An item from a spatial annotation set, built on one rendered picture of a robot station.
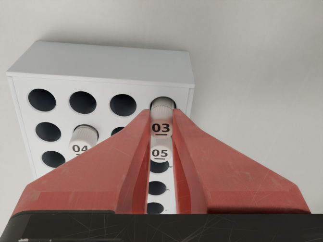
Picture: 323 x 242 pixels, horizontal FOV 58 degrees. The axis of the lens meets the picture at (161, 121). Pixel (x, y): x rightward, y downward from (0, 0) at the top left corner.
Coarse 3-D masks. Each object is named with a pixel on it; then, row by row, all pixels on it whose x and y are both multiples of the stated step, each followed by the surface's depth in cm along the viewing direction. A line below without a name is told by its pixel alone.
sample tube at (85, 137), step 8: (80, 128) 14; (88, 128) 16; (72, 136) 14; (80, 136) 14; (88, 136) 14; (96, 136) 15; (72, 144) 14; (80, 144) 14; (88, 144) 14; (72, 152) 14; (80, 152) 14
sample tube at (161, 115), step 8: (152, 104) 14; (160, 104) 13; (168, 104) 14; (152, 112) 13; (160, 112) 13; (168, 112) 13; (152, 120) 12; (160, 120) 12; (168, 120) 12; (152, 128) 13; (160, 128) 13; (168, 128) 13; (160, 136) 13; (168, 136) 13
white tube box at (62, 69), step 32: (32, 64) 13; (64, 64) 14; (96, 64) 14; (128, 64) 14; (160, 64) 14; (32, 96) 14; (64, 96) 13; (96, 96) 13; (128, 96) 16; (160, 96) 13; (192, 96) 13; (32, 128) 15; (64, 128) 15; (96, 128) 15; (32, 160) 16; (64, 160) 17; (160, 192) 18
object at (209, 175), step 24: (192, 144) 8; (216, 144) 8; (192, 168) 7; (216, 168) 6; (240, 168) 6; (264, 168) 6; (192, 192) 7; (216, 192) 5; (240, 192) 5; (264, 192) 5; (288, 192) 5
